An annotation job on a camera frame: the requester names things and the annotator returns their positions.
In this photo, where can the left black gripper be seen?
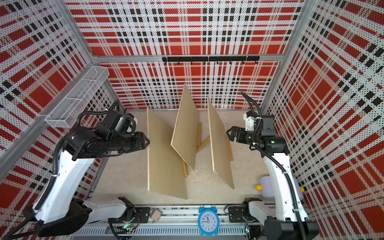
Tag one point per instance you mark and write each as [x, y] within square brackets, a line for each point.
[138, 139]

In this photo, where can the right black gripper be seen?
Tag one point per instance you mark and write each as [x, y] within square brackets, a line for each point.
[241, 132]

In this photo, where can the wooden board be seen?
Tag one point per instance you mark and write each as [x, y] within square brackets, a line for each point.
[165, 166]
[218, 140]
[184, 139]

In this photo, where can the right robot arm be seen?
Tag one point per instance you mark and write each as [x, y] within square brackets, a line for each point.
[289, 220]

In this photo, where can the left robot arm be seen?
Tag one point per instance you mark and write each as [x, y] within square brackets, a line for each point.
[58, 212]

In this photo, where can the right wooden easel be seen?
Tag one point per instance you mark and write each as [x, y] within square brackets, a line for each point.
[229, 150]

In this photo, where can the lavender toaster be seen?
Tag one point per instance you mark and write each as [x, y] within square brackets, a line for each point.
[266, 189]

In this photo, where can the small brown square block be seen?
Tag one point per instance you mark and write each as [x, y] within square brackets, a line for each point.
[156, 214]

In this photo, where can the blue alarm clock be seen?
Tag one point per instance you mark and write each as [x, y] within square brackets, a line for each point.
[208, 220]

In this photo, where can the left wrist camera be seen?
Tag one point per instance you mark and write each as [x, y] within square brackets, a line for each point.
[119, 122]

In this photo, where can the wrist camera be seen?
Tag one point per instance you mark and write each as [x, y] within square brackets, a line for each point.
[266, 122]
[119, 122]

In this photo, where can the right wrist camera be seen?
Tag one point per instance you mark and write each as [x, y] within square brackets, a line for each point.
[266, 122]

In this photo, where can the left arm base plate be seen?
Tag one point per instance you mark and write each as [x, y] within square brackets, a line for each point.
[141, 214]

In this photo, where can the black hook rail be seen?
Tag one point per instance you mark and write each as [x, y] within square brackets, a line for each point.
[211, 59]

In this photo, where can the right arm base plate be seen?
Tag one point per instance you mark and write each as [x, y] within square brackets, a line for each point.
[236, 214]

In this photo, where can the white wire mesh basket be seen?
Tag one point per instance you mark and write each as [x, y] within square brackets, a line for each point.
[65, 114]

